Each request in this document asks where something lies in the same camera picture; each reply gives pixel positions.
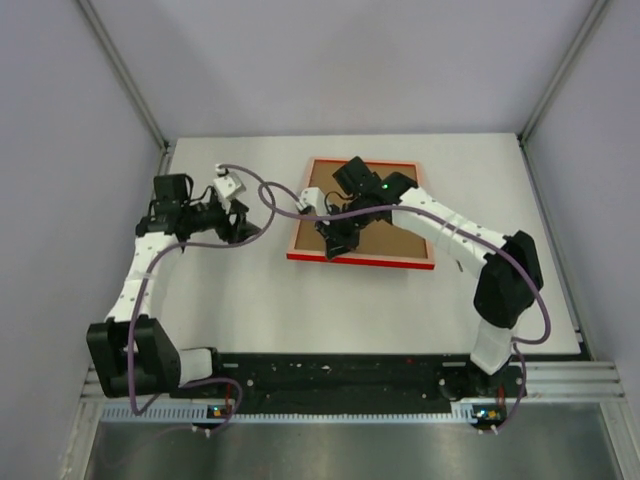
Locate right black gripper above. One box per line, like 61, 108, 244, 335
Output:
315, 197, 372, 258

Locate red picture frame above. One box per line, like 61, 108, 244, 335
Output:
285, 156, 436, 272

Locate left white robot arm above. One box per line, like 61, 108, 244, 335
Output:
86, 170, 260, 398

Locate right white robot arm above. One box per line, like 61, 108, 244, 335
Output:
299, 157, 544, 396

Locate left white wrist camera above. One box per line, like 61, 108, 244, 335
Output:
212, 164, 246, 213

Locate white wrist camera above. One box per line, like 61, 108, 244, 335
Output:
212, 164, 246, 213
295, 187, 326, 216

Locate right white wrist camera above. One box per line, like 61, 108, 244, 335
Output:
295, 187, 326, 216

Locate brown frame backing board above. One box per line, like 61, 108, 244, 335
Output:
294, 161, 428, 261

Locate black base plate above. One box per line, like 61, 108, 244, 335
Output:
213, 353, 524, 401

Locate left aluminium corner post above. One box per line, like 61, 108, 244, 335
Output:
73, 0, 169, 151

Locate aluminium corner post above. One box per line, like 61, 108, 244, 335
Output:
73, 0, 169, 151
516, 0, 613, 145

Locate white slotted cable duct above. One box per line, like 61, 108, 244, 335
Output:
100, 398, 489, 425

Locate aluminium front rail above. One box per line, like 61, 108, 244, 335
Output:
79, 360, 627, 401

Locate right aluminium corner post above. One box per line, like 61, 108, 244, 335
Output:
516, 0, 613, 145

